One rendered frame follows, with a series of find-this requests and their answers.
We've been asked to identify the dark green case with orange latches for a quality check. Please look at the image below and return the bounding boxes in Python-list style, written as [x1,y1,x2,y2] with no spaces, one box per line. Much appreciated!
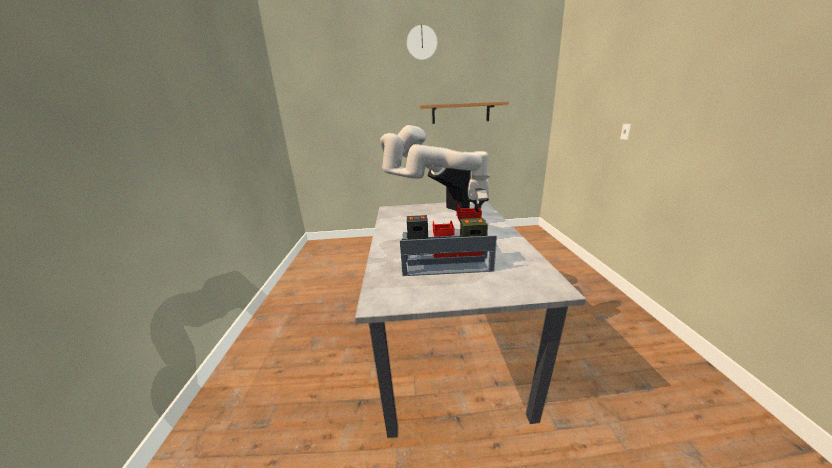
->
[460,218,488,237]

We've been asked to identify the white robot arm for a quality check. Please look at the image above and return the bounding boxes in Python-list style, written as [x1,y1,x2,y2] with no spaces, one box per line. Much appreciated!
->
[380,125,490,181]

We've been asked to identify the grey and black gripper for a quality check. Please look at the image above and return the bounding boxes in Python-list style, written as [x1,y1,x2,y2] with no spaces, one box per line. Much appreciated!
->
[468,179,489,211]

